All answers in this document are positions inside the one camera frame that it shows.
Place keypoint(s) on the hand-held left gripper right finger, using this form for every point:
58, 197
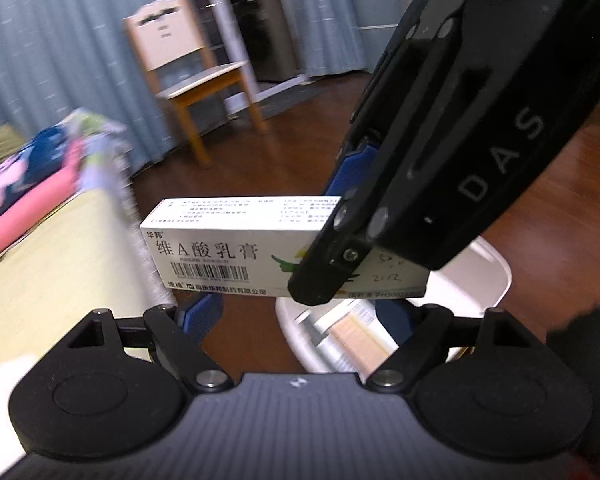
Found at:
397, 320

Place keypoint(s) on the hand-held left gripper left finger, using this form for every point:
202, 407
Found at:
200, 317

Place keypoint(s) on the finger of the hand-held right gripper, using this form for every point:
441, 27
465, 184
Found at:
352, 165
330, 260

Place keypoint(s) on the tan medicine box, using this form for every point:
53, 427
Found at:
360, 335

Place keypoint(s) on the white parrot print medicine box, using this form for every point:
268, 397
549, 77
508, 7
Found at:
220, 250

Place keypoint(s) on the white plastic bin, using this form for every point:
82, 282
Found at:
485, 270

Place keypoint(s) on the white plastic tray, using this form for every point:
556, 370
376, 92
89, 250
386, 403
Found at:
0, 410

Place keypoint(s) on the dark grey appliance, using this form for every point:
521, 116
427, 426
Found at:
270, 35

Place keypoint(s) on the wooden chair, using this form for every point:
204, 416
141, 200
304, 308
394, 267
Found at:
200, 80

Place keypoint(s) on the plaid blanket with lace fringe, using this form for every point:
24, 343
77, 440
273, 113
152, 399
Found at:
105, 160

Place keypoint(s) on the white metal pole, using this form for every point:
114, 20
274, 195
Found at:
225, 25

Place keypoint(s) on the pink ribbed towel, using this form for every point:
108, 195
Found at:
30, 220

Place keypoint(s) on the navy towel with pink print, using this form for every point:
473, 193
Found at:
25, 165

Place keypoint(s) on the blue-grey curtain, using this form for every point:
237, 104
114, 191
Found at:
55, 35

